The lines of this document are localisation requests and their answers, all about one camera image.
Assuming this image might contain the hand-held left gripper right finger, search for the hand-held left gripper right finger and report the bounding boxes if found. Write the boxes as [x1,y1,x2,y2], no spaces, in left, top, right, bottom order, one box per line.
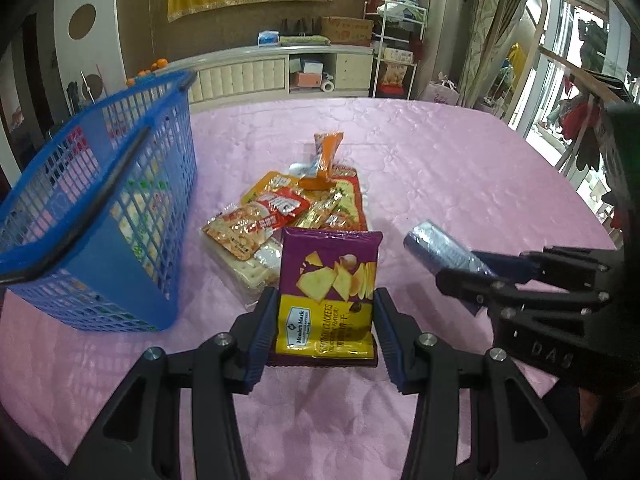
[374,287,588,480]

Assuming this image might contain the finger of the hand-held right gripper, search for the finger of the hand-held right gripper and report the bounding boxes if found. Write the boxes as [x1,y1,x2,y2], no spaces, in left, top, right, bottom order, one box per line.
[435,267,626,376]
[470,246,628,306]

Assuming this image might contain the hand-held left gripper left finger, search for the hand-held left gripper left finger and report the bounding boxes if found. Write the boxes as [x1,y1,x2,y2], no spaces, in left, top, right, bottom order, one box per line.
[65,286,281,480]

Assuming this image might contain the silver blue biscuit roll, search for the silver blue biscuit roll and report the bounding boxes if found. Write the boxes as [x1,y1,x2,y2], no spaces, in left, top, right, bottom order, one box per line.
[404,220,496,277]

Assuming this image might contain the purple cracker packet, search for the purple cracker packet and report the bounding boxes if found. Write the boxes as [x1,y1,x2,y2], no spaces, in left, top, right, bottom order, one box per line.
[267,226,383,368]

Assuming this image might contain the pile of mixed snack packets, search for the pile of mixed snack packets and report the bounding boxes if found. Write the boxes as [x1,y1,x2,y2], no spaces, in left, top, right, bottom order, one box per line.
[201,131,373,308]

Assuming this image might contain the blue plastic basket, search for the blue plastic basket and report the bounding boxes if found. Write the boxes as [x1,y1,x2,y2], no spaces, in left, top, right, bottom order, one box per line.
[0,71,200,333]

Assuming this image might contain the red green snack bag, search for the red green snack bag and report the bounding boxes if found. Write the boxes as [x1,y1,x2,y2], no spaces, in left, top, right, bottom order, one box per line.
[325,162,372,233]

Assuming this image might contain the red clothes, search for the red clothes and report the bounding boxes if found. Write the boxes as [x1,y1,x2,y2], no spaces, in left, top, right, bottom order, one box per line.
[557,95,608,171]

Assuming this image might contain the pink quilted tablecloth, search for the pink quilted tablecloth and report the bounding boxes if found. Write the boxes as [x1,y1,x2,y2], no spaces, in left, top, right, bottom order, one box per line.
[0,95,618,466]

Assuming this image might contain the hanging dark clothes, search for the hanging dark clothes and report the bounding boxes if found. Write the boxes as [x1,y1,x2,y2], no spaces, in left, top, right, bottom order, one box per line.
[577,17,621,73]

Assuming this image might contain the yellow hanging garment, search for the yellow hanging garment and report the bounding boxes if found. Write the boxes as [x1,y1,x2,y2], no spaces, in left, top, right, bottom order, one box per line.
[507,42,528,78]

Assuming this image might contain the pink gift bag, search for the pink gift bag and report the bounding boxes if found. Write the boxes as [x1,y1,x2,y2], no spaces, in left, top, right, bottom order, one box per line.
[424,74,461,106]

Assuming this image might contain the glass balcony door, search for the glass balcony door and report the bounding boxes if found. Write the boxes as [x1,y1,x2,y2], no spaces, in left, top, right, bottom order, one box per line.
[510,0,640,171]

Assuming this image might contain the arched floor mirror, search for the arched floor mirror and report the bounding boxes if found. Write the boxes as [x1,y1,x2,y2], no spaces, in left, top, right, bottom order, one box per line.
[480,0,548,121]

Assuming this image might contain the patterned beige curtain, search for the patterned beige curtain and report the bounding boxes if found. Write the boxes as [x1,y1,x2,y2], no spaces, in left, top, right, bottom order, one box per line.
[457,0,506,108]

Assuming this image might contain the white metal storage rack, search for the white metal storage rack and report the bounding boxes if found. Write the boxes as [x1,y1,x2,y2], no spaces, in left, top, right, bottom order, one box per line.
[367,0,430,101]

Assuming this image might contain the standing air conditioner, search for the standing air conditioner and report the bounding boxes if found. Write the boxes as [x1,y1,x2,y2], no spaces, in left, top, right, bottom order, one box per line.
[425,0,471,96]

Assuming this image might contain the white TV cabinet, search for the white TV cabinet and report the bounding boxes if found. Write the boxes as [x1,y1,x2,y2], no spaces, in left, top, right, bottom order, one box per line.
[150,42,376,113]

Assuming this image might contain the brown cardboard box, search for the brown cardboard box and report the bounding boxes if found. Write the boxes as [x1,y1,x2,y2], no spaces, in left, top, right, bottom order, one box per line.
[321,16,375,46]

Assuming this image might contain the heap of oranges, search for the heap of oranges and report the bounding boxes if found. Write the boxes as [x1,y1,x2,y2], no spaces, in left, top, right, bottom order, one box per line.
[126,59,168,83]

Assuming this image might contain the green flat cushion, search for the green flat cushion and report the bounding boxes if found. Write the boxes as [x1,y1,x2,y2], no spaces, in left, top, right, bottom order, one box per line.
[277,35,332,47]

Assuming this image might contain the dark wooden door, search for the dark wooden door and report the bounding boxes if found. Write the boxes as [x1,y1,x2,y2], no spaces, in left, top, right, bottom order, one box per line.
[0,15,56,171]

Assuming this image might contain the wooden chair rail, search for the wooden chair rail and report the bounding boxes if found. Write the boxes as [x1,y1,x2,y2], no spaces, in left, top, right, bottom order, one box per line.
[540,47,640,161]

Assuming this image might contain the round brown wall disc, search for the round brown wall disc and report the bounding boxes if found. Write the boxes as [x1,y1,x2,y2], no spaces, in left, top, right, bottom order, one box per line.
[68,3,97,41]

